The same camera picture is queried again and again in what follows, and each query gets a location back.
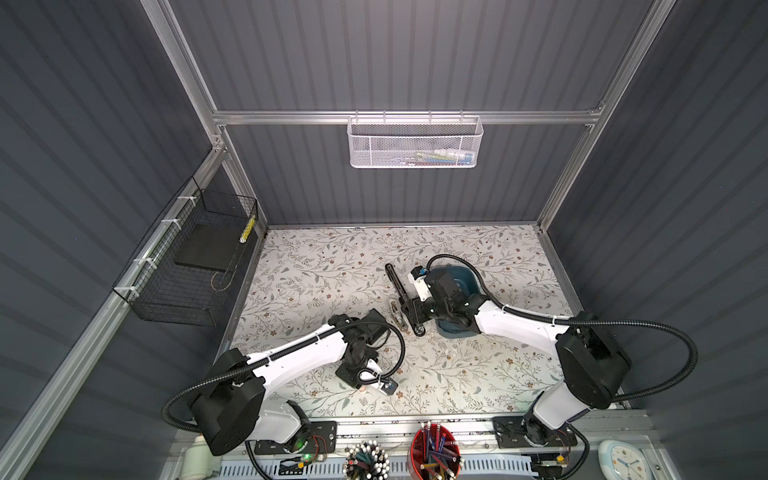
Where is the beige staple remover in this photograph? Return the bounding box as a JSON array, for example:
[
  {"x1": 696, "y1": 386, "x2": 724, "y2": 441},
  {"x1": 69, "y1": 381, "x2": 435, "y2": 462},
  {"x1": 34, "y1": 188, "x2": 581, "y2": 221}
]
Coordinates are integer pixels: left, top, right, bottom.
[{"x1": 390, "y1": 300, "x2": 404, "y2": 328}]

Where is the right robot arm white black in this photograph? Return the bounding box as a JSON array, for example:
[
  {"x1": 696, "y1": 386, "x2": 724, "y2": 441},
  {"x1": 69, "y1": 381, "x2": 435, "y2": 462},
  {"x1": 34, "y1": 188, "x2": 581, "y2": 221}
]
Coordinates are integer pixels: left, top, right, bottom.
[{"x1": 385, "y1": 255, "x2": 699, "y2": 447}]

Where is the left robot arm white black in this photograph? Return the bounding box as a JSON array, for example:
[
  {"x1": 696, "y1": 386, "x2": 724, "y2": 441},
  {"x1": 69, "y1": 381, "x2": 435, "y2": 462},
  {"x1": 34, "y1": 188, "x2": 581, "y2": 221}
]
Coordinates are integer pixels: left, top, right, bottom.
[{"x1": 161, "y1": 309, "x2": 406, "y2": 456}]

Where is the teal plastic tray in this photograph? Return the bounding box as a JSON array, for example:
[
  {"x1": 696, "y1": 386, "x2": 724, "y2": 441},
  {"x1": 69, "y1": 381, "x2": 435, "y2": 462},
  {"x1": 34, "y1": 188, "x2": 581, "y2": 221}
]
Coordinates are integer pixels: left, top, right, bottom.
[{"x1": 433, "y1": 265, "x2": 481, "y2": 339}]

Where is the black pen holder cup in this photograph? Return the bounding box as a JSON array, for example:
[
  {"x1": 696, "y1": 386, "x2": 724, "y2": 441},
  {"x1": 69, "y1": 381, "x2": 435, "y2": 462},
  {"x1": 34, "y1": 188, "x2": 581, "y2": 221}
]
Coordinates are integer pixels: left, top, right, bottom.
[{"x1": 343, "y1": 440, "x2": 391, "y2": 480}]

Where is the red pencil cup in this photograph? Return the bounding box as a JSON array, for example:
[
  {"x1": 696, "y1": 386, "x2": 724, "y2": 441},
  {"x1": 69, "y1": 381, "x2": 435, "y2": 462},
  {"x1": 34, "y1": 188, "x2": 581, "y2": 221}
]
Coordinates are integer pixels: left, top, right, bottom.
[{"x1": 406, "y1": 422, "x2": 463, "y2": 480}]

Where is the yellow marker pen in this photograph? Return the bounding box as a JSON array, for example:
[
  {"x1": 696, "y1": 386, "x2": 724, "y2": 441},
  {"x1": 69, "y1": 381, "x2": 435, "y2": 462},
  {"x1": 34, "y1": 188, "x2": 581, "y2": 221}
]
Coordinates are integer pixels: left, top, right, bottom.
[{"x1": 239, "y1": 216, "x2": 256, "y2": 244}]

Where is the white glue bottle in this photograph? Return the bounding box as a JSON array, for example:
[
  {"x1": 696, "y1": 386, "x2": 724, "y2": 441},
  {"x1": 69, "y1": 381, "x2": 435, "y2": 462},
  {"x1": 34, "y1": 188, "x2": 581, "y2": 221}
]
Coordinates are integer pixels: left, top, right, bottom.
[{"x1": 178, "y1": 435, "x2": 221, "y2": 480}]

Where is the pale blue round clock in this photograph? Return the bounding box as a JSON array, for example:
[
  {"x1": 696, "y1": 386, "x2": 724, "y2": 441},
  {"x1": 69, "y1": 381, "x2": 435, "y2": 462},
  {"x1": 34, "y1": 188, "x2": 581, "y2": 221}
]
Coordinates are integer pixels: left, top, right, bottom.
[{"x1": 598, "y1": 440, "x2": 654, "y2": 480}]

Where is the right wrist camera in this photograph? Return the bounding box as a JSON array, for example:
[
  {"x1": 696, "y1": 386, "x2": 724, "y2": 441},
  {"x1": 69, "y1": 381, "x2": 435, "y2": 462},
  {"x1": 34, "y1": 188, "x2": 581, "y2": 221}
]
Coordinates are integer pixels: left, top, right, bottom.
[{"x1": 408, "y1": 266, "x2": 432, "y2": 302}]

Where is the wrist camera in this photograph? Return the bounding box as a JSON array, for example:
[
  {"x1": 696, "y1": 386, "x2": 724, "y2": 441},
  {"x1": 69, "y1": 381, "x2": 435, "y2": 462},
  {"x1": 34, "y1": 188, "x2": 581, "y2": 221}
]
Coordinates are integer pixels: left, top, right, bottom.
[
  {"x1": 408, "y1": 266, "x2": 432, "y2": 302},
  {"x1": 361, "y1": 372, "x2": 398, "y2": 396}
]

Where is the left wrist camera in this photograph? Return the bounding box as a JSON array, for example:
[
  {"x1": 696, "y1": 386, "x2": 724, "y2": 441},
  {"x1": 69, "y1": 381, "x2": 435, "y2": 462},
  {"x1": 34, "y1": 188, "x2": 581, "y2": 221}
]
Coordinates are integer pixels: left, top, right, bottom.
[{"x1": 361, "y1": 372, "x2": 398, "y2": 396}]

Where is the white wire wall basket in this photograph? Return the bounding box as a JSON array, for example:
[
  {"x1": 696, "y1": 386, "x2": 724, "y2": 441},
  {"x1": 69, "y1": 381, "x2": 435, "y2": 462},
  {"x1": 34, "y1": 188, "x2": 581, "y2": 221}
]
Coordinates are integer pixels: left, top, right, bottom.
[{"x1": 346, "y1": 115, "x2": 484, "y2": 169}]

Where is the black wire wall basket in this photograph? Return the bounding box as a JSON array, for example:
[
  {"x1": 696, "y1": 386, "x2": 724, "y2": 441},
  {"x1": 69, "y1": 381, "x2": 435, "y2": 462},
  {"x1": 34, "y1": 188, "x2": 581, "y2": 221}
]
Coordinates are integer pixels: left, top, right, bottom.
[{"x1": 113, "y1": 179, "x2": 260, "y2": 327}]

